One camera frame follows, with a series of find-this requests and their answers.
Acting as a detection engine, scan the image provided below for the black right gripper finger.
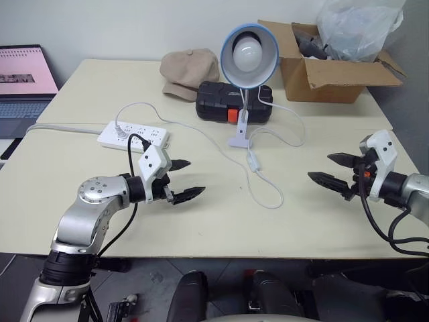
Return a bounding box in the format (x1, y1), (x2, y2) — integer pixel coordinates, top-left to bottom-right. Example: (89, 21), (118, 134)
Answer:
(307, 171), (351, 195)
(327, 152), (361, 169)

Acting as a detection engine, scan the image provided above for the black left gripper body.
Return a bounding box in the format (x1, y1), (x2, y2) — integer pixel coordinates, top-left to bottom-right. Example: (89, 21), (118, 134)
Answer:
(151, 161), (176, 205)

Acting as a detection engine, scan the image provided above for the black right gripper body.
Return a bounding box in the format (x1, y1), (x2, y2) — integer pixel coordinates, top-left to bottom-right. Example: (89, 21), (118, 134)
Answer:
(341, 148), (381, 201)

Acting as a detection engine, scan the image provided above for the blue clip desk lamp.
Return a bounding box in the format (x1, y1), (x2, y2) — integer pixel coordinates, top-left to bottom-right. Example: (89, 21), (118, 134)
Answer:
(219, 22), (280, 149)

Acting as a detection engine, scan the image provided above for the white power strip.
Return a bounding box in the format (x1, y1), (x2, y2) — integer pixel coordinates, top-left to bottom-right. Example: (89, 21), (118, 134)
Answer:
(97, 121), (171, 154)

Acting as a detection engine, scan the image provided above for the black plastic tool case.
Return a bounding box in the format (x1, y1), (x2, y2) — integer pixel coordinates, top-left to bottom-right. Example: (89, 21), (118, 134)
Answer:
(196, 80), (274, 125)

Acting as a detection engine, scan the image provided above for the brown cardboard box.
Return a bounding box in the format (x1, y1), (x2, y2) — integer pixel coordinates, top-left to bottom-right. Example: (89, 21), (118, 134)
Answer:
(257, 19), (407, 104)

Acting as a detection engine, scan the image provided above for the beige cap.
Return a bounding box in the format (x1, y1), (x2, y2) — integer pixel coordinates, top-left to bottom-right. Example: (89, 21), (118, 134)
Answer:
(159, 48), (221, 102)

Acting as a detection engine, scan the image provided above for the dark rounded robot leg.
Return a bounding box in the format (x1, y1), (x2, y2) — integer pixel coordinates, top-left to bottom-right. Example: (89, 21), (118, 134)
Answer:
(166, 270), (208, 322)
(251, 270), (305, 318)

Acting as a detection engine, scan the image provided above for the clear plastic bag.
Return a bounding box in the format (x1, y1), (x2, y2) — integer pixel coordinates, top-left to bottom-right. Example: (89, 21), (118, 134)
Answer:
(316, 0), (404, 63)

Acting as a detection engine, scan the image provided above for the open laptop computer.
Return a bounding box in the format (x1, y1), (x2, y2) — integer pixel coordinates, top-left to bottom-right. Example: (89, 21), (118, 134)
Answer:
(0, 44), (60, 140)

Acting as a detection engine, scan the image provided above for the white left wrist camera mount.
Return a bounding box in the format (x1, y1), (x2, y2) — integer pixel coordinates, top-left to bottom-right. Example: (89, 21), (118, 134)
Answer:
(137, 144), (173, 205)

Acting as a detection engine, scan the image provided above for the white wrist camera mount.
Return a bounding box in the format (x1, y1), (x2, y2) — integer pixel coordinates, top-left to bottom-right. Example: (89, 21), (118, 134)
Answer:
(137, 144), (173, 205)
(359, 129), (397, 203)

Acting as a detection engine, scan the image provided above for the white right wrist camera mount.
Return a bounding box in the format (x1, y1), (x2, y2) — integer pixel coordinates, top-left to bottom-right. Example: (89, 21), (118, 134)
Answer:
(359, 129), (397, 203)

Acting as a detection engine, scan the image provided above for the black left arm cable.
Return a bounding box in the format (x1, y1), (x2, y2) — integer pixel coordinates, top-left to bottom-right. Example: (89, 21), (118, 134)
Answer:
(96, 133), (152, 258)

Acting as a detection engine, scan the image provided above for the white lamp cord with switch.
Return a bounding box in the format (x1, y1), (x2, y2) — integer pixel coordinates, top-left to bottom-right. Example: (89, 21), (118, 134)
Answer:
(115, 86), (306, 209)

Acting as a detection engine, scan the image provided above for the white power strip cable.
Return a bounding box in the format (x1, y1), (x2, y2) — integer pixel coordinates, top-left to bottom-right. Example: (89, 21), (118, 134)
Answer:
(25, 122), (109, 136)

